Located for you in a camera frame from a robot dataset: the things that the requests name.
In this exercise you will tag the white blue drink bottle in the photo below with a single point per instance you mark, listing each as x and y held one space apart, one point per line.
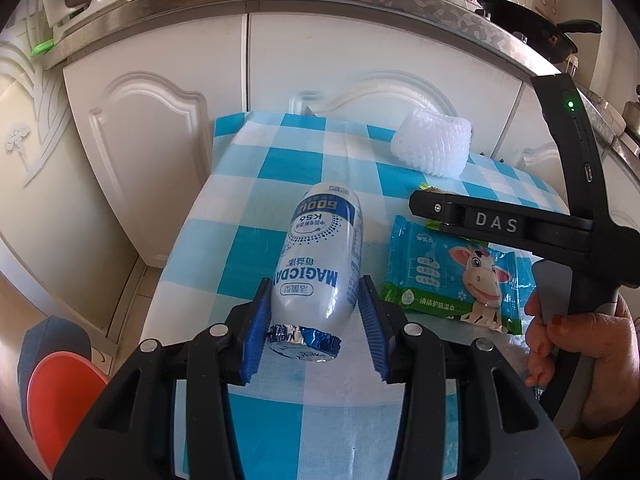
315 284

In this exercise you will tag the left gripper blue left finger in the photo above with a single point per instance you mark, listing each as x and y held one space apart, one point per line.
254 331

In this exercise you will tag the white foam fruit net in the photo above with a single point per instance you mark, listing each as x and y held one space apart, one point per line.
433 143

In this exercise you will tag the blue white checkered tablecloth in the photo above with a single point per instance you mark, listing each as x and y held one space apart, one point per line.
295 419

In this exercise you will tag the green wet wipes pack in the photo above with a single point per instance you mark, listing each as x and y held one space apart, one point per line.
449 276

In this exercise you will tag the orange plastic trash bucket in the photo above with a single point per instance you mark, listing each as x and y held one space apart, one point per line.
62 389

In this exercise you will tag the blue round stool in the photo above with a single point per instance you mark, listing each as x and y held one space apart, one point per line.
51 335

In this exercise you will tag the black frying pan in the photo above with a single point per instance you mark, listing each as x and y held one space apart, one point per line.
551 41

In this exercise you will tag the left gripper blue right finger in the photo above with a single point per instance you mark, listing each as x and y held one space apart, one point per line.
375 327

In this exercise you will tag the white kitchen cabinet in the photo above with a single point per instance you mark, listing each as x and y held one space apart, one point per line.
145 105

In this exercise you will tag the person right hand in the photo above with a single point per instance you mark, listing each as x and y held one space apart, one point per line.
610 340

